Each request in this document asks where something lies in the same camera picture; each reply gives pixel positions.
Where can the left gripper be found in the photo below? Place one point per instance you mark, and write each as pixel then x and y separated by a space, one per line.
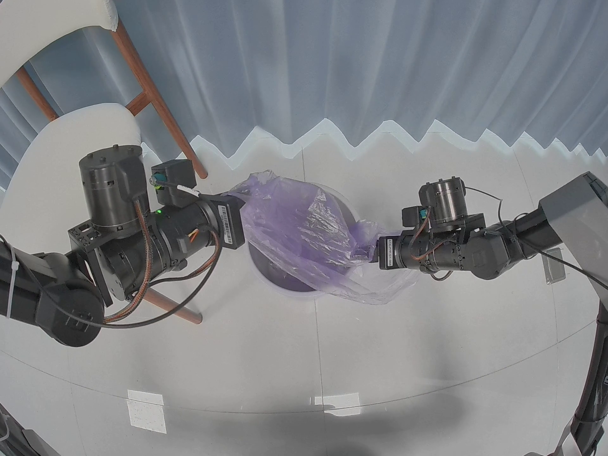
pixel 185 231

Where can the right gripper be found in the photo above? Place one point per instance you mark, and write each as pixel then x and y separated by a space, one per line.
pixel 408 254

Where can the purple plastic bag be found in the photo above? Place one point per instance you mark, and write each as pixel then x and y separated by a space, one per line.
pixel 294 216

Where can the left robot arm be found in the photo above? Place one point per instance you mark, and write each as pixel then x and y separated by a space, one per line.
pixel 114 183

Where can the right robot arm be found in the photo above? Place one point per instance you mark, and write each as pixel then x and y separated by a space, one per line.
pixel 489 254

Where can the white trash bin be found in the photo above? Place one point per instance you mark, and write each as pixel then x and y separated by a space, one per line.
pixel 285 292

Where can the white cushioned wooden chair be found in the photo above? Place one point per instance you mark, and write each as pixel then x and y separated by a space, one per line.
pixel 71 126

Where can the pale blue curtain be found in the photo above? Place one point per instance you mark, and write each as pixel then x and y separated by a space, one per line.
pixel 332 41

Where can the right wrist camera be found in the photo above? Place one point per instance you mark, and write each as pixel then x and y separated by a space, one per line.
pixel 411 219

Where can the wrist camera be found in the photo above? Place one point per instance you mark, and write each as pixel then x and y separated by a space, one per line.
pixel 175 178
pixel 411 219

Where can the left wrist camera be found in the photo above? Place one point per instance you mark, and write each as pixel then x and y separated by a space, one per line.
pixel 175 178

